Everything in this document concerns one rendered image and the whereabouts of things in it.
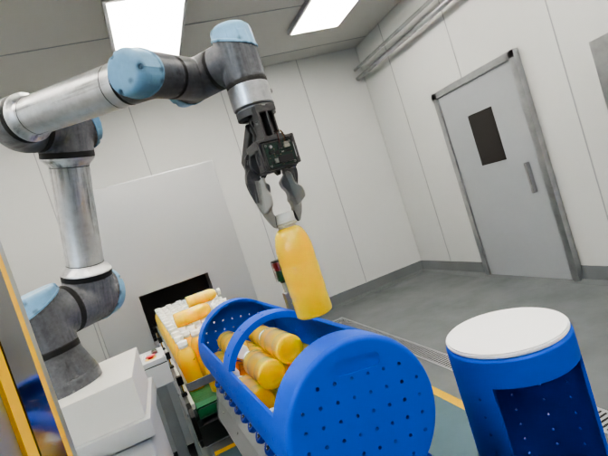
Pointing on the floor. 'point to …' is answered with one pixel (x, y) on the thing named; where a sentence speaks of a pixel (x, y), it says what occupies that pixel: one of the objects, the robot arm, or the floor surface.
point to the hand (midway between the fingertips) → (284, 217)
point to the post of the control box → (173, 421)
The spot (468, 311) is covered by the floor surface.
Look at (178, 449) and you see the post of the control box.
